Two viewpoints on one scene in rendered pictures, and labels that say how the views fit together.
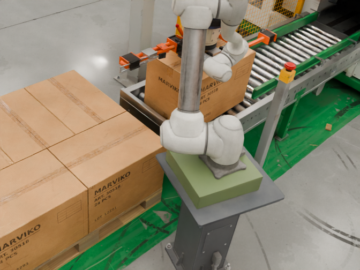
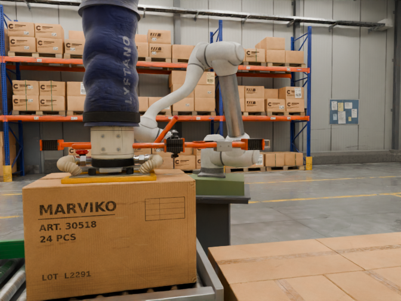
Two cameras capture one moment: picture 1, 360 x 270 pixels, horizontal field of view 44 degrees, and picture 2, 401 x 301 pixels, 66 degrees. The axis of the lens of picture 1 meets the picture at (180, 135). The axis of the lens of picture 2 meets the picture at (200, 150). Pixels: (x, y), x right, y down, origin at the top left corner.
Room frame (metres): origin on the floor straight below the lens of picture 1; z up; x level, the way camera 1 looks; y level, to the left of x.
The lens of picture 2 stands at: (3.26, 1.04, 1.13)
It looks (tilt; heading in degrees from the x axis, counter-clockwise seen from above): 3 degrees down; 220
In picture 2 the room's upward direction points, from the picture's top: 1 degrees counter-clockwise
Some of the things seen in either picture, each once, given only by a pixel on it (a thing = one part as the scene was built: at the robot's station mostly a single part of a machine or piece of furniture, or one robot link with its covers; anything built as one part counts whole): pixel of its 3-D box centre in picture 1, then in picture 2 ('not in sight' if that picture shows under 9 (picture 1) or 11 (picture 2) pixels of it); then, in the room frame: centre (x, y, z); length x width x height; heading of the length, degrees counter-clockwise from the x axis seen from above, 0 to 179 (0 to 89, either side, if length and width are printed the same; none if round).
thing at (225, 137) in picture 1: (225, 137); (213, 150); (1.62, -0.21, 1.01); 0.18 x 0.16 x 0.22; 96
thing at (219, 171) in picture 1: (226, 157); (209, 171); (1.64, -0.24, 0.87); 0.22 x 0.18 x 0.06; 125
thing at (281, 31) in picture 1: (264, 35); not in sight; (3.58, -0.59, 0.60); 1.60 x 0.10 x 0.09; 141
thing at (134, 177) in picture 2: not in sight; (111, 174); (2.57, 0.02, 0.97); 0.34 x 0.10 x 0.05; 141
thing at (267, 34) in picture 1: (267, 36); (52, 144); (2.58, -0.44, 1.08); 0.09 x 0.08 x 0.05; 51
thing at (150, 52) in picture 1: (148, 54); (222, 146); (2.15, 0.24, 1.07); 0.07 x 0.07 x 0.04; 51
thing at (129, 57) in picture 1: (129, 60); (252, 144); (2.05, 0.33, 1.08); 0.08 x 0.07 x 0.05; 141
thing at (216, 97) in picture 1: (199, 79); (117, 223); (2.49, -0.07, 0.75); 0.60 x 0.40 x 0.40; 143
